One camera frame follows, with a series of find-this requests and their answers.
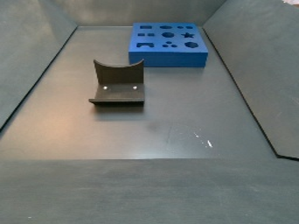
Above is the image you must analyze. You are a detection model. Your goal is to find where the blue shape sorter block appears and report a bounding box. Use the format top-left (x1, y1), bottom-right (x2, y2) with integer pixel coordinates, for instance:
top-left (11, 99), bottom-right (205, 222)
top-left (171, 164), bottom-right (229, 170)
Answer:
top-left (128, 23), bottom-right (209, 67)

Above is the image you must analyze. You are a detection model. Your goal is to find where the black curved holder stand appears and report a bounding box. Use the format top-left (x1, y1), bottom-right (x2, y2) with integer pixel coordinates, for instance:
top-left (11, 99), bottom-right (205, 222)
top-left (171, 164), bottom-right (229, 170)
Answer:
top-left (88, 60), bottom-right (146, 105)

